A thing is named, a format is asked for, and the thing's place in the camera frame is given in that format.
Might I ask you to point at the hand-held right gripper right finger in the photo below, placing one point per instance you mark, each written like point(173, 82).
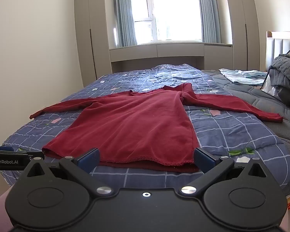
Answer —
point(203, 160)

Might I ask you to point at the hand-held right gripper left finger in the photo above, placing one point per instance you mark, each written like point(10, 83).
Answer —
point(89, 160)

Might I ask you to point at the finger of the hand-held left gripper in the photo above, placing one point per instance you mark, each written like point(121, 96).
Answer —
point(36, 155)

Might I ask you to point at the red long-sleeve shirt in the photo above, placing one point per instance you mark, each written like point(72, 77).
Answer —
point(135, 120)

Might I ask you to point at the blue plaid quilt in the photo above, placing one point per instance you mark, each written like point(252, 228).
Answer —
point(227, 130)

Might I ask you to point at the grey quilted bedspread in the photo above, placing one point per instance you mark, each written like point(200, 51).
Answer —
point(287, 135)

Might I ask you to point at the light blue cloth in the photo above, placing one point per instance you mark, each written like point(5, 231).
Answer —
point(241, 76)

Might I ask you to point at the silver foil bag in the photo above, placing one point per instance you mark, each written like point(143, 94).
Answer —
point(268, 87)

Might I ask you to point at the grey quilted blanket pile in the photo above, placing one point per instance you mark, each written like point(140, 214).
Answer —
point(287, 72)

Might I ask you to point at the beige wardrobe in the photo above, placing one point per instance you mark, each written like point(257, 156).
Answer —
point(246, 29)
point(96, 29)

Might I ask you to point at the grey padded headboard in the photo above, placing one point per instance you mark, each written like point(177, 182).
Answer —
point(280, 48)

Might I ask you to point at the light blue curtain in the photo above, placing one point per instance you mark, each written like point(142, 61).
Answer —
point(209, 12)
point(125, 17)

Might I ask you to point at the white frame window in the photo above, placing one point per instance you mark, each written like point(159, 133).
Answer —
point(169, 9)

